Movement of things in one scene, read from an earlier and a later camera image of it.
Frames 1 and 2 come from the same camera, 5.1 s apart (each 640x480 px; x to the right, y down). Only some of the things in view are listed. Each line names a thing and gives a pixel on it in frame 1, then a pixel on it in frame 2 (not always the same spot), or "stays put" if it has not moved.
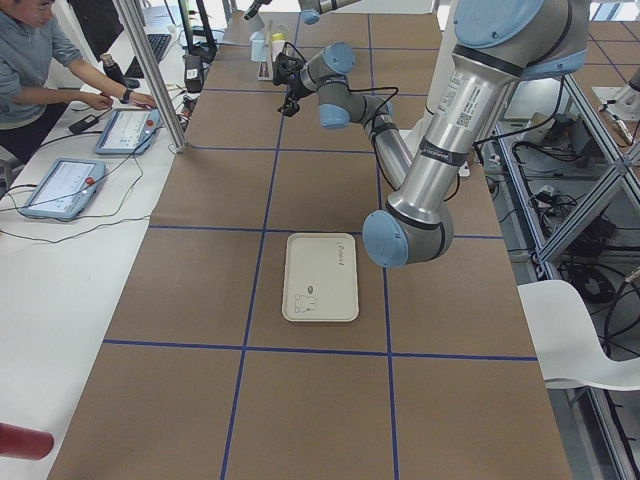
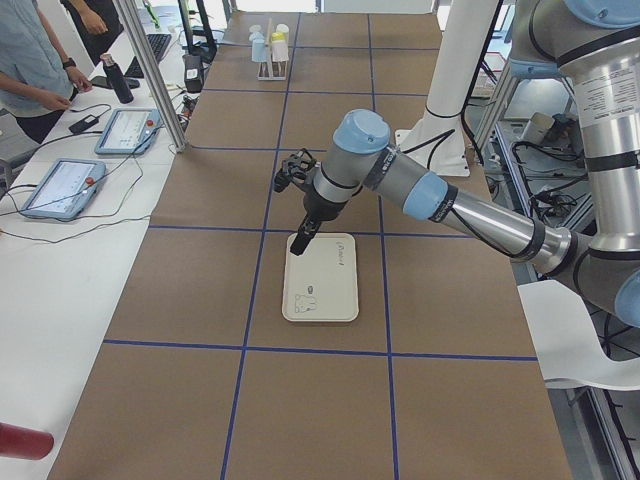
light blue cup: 257,35 stays put
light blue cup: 258,50 stays put
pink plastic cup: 276,47 stays put
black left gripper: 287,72 -> 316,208
